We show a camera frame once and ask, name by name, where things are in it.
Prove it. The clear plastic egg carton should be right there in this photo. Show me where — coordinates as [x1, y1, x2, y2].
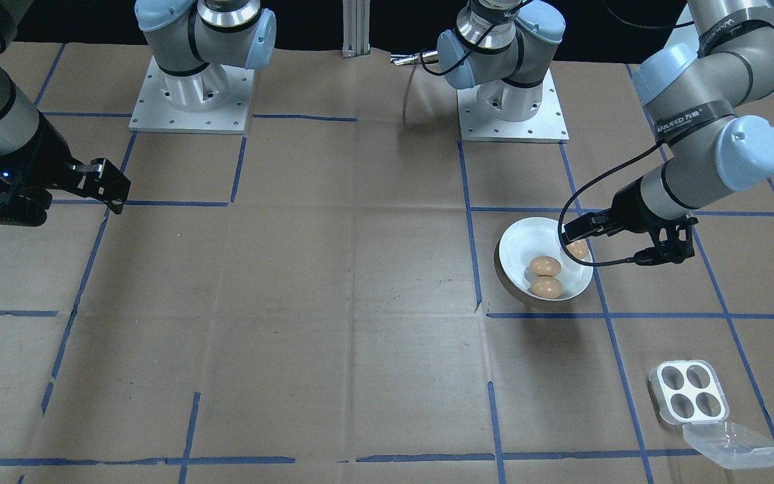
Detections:
[648, 359, 774, 470]

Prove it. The white round plate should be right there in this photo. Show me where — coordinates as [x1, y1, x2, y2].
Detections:
[495, 216, 595, 303]

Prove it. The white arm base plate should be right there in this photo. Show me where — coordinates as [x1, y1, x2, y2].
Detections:
[458, 67, 569, 144]
[129, 55, 255, 135]

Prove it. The grey cable with metal plug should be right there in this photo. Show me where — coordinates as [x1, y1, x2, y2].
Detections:
[390, 48, 441, 128]

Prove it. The black frame cover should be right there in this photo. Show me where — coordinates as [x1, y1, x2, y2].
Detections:
[14, 0, 697, 66]

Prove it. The short aluminium profile post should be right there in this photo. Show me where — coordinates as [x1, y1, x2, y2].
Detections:
[342, 0, 372, 59]

